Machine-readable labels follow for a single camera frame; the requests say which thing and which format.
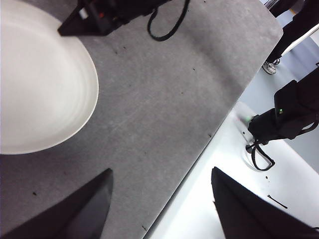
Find thick black cable loop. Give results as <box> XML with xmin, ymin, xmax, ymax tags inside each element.
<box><xmin>147</xmin><ymin>0</ymin><xmax>190</xmax><ymax>42</ymax></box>

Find thin black strip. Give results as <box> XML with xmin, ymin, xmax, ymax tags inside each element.
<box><xmin>267</xmin><ymin>194</ymin><xmax>289</xmax><ymax>210</ymax></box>

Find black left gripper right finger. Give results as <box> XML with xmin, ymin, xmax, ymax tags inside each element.
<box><xmin>211</xmin><ymin>166</ymin><xmax>319</xmax><ymax>239</ymax></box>

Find thin black looped cable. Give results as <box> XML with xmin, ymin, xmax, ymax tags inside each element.
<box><xmin>245</xmin><ymin>138</ymin><xmax>276</xmax><ymax>172</ymax></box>

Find person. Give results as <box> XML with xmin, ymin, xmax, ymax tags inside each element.
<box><xmin>262</xmin><ymin>0</ymin><xmax>319</xmax><ymax>75</ymax></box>

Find white bar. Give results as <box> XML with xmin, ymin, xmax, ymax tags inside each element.
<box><xmin>281</xmin><ymin>23</ymin><xmax>319</xmax><ymax>57</ymax></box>

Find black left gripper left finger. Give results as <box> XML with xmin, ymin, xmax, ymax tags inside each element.
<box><xmin>0</xmin><ymin>168</ymin><xmax>114</xmax><ymax>239</ymax></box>

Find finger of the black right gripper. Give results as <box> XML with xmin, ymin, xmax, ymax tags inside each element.
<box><xmin>57</xmin><ymin>5</ymin><xmax>100</xmax><ymax>37</ymax></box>

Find white plate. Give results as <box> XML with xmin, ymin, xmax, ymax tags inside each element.
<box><xmin>0</xmin><ymin>0</ymin><xmax>100</xmax><ymax>155</ymax></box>

